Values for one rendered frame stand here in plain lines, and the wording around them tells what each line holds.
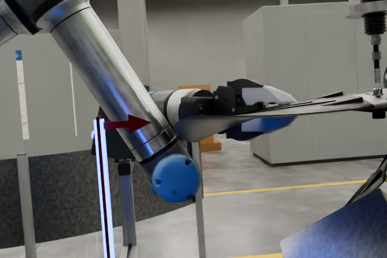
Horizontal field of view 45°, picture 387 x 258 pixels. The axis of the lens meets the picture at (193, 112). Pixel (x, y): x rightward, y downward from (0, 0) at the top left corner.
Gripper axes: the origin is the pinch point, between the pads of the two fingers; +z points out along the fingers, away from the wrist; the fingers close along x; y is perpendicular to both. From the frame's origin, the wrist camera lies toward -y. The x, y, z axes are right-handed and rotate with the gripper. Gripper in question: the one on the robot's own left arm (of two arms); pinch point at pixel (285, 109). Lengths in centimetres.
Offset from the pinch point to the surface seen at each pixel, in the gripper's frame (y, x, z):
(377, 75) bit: 3.5, -4.3, 11.5
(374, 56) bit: 2.9, -6.6, 11.4
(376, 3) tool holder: -0.1, -12.4, 13.2
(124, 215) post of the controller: 8, 24, -52
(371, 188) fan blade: 10.0, 10.9, 7.4
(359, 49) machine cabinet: 563, -99, -301
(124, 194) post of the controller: 8, 19, -52
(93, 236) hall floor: 152, 103, -316
